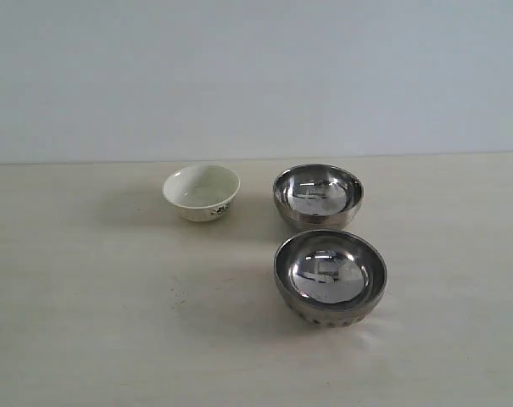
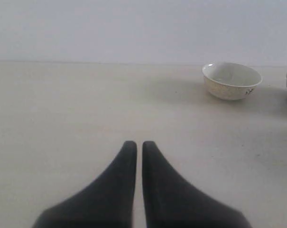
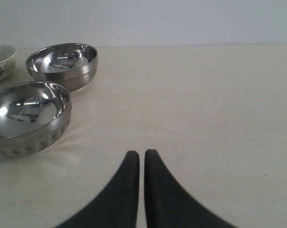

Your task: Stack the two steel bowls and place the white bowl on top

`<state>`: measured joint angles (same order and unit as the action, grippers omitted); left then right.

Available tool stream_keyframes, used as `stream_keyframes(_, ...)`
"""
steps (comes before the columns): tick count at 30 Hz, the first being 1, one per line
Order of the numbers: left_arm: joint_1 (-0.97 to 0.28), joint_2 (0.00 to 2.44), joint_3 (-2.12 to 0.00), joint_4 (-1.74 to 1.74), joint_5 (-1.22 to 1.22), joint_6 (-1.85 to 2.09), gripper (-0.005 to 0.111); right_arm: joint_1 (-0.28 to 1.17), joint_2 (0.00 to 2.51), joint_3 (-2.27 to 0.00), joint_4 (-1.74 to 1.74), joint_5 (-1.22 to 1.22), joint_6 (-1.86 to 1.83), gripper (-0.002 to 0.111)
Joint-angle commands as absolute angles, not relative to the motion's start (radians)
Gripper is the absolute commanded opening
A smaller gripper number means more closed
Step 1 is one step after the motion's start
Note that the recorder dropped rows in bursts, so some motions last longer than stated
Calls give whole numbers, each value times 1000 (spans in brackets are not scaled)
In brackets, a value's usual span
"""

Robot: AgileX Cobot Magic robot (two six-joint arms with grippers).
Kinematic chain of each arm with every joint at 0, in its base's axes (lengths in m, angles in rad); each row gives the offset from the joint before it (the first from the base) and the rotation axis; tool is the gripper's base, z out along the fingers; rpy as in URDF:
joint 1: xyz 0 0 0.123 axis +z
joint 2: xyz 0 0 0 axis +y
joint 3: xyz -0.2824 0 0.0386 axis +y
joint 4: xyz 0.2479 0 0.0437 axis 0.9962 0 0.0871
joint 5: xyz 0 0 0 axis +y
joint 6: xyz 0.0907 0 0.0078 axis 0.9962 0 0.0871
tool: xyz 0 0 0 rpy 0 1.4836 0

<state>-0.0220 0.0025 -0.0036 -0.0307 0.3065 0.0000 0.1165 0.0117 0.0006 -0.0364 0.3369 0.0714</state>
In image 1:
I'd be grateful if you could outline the plain stainless steel bowl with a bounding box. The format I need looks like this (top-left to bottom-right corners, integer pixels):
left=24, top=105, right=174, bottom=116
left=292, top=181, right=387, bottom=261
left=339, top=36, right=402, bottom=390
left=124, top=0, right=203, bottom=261
left=272, top=164, right=364, bottom=231

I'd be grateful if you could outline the white ceramic floral bowl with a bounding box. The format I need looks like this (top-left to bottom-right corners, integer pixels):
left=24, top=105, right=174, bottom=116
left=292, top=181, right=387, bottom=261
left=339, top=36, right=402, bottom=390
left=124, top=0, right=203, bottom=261
left=162, top=164, right=241, bottom=223

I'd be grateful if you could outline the dimpled stainless steel bowl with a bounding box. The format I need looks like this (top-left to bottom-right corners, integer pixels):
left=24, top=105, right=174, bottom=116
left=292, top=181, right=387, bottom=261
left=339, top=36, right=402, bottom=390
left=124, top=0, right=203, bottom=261
left=273, top=229, right=388, bottom=328

